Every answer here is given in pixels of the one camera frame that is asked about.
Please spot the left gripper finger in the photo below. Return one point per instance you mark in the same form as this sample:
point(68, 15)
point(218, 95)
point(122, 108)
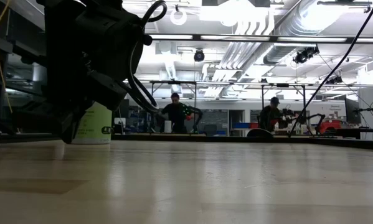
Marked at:
point(75, 129)
point(66, 132)

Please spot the black background robot arm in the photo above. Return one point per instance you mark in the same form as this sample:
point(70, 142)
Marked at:
point(314, 119)

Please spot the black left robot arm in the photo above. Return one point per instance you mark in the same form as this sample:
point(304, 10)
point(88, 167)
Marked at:
point(64, 12)

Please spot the green disinfecting wipes canister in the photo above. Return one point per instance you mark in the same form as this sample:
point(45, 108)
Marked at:
point(96, 124)

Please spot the black computer tower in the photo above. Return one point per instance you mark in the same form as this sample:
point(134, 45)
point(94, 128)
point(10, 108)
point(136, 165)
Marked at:
point(123, 123)

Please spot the white paper roll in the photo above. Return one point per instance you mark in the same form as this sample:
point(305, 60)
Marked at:
point(167, 126)

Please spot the person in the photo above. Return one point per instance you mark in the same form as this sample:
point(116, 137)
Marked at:
point(177, 115)
point(268, 115)

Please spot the black bar with light strips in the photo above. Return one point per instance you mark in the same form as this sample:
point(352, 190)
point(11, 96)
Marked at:
point(197, 37)

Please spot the blue storage bin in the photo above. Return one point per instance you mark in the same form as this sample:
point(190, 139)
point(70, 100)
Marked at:
point(240, 125)

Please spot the black ceiling spotlight cluster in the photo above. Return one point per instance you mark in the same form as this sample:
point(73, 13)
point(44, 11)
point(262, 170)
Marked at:
point(304, 55)

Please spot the red machine part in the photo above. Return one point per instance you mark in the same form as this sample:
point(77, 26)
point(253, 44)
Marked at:
point(329, 126)

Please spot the black computer monitor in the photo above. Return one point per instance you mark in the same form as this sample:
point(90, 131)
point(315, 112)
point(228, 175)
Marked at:
point(352, 112)

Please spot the black background rig frame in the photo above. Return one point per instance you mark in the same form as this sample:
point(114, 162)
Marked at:
point(173, 82)

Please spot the black ceiling dome camera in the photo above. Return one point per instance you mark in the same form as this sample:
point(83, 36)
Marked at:
point(199, 56)

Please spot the silver ventilation duct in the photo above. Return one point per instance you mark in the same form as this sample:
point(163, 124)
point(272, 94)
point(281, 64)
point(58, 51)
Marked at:
point(279, 53)

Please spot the black aluminium table frame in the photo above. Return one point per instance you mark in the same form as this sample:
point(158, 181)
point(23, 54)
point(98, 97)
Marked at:
point(345, 141)

